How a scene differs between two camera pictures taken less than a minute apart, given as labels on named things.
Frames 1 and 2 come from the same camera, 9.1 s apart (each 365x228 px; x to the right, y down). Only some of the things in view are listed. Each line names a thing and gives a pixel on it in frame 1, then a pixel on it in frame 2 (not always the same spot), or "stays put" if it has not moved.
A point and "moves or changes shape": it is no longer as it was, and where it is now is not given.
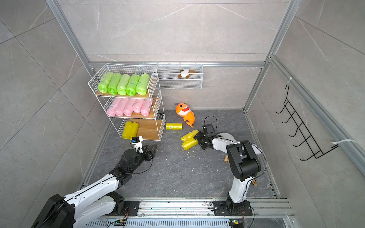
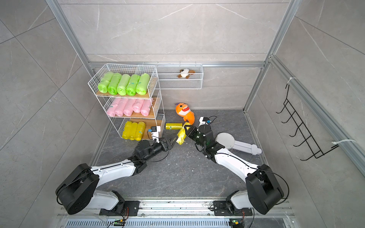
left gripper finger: [151, 149] → [169, 140]
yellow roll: [189, 135] moves or changes shape
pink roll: [138, 104] stays put
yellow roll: [189, 143] → [140, 130]
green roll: [130, 90] stays put
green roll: [123, 84] stays put
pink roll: [128, 109] stays put
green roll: [112, 89] stays put
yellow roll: [134, 129] stays put
